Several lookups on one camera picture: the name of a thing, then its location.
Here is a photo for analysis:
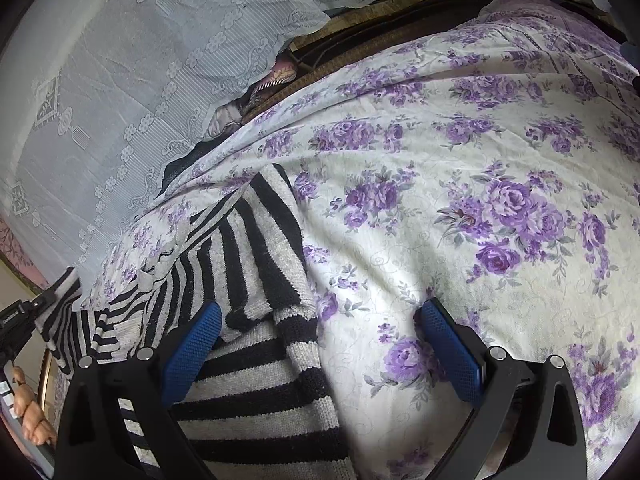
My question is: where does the person's left hand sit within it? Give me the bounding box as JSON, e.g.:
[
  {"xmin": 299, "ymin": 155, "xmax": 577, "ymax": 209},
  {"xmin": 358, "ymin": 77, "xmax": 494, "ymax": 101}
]
[{"xmin": 12, "ymin": 366, "xmax": 58, "ymax": 446}]

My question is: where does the white lace curtain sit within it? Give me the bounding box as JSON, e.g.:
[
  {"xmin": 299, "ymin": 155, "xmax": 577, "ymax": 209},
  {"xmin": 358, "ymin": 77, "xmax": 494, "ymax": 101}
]
[{"xmin": 1, "ymin": 0, "xmax": 378, "ymax": 281}]

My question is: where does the purple floral bed sheet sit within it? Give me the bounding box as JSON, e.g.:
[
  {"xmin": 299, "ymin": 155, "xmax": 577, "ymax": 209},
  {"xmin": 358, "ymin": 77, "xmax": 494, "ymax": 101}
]
[{"xmin": 75, "ymin": 0, "xmax": 639, "ymax": 479}]

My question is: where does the dark wooden headboard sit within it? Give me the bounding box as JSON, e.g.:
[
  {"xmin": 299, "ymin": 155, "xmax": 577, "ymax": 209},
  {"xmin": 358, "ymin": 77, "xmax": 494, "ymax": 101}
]
[{"xmin": 240, "ymin": 0, "xmax": 522, "ymax": 126}]

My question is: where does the pink patterned cloth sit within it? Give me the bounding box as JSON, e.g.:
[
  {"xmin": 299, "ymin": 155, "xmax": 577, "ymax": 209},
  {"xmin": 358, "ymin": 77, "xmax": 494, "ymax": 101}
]
[{"xmin": 0, "ymin": 219, "xmax": 44, "ymax": 292}]

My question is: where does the black white striped sweater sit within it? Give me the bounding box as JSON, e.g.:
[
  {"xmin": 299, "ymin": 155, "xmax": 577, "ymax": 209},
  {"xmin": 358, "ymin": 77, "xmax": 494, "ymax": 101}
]
[{"xmin": 36, "ymin": 165, "xmax": 356, "ymax": 479}]

